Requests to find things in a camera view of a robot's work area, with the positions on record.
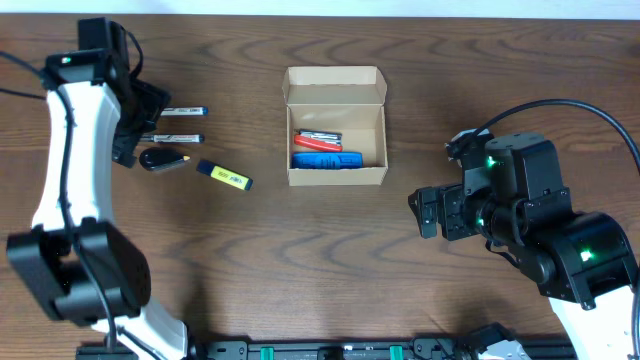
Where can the yellow highlighter pen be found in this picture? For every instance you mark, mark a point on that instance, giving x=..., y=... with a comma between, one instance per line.
x=224, y=175

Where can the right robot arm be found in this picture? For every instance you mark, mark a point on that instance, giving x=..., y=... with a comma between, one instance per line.
x=512, y=194

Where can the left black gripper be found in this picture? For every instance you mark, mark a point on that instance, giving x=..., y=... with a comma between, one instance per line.
x=126, y=142

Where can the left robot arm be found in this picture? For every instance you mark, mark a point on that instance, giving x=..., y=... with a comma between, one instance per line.
x=77, y=265

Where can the blue whiteboard marker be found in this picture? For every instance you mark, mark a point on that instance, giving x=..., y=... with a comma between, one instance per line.
x=185, y=111

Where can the brown cardboard box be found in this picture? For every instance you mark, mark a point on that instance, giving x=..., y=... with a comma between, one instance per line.
x=347, y=100

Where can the blue plastic case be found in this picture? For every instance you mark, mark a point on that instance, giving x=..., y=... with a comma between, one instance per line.
x=327, y=160

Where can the red and black stapler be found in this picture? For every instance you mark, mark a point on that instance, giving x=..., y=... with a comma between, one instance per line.
x=319, y=141

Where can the black whiteboard marker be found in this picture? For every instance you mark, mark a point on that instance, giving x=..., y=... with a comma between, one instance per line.
x=173, y=138

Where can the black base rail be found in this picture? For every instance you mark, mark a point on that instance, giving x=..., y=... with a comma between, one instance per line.
x=415, y=349

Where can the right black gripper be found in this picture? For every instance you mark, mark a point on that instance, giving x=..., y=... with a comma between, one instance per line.
x=451, y=199

